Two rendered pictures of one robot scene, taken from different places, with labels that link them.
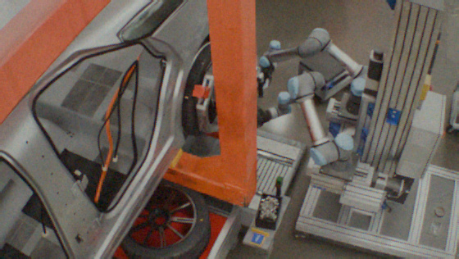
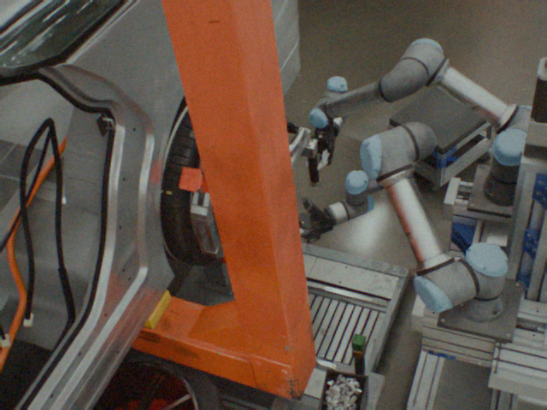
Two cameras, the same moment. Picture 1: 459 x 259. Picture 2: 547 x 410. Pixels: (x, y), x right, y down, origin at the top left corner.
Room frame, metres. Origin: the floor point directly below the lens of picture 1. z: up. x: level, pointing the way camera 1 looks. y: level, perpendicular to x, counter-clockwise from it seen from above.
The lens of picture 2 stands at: (0.43, -0.14, 2.75)
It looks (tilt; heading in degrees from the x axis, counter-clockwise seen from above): 46 degrees down; 2
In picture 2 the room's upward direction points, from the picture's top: 9 degrees counter-clockwise
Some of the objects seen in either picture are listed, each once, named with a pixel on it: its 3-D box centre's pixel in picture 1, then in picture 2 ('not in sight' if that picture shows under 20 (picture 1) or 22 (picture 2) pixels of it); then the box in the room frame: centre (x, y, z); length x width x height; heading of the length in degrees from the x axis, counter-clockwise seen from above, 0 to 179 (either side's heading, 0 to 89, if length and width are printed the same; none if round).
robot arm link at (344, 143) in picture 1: (343, 146); (483, 269); (1.75, -0.67, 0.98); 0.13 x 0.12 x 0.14; 110
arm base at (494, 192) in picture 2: (356, 102); (507, 179); (2.21, -0.88, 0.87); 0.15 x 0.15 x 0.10
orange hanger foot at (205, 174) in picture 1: (192, 164); (189, 319); (1.92, 0.25, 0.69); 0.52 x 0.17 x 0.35; 63
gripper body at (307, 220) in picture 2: (261, 118); (315, 224); (2.18, -0.21, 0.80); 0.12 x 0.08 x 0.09; 110
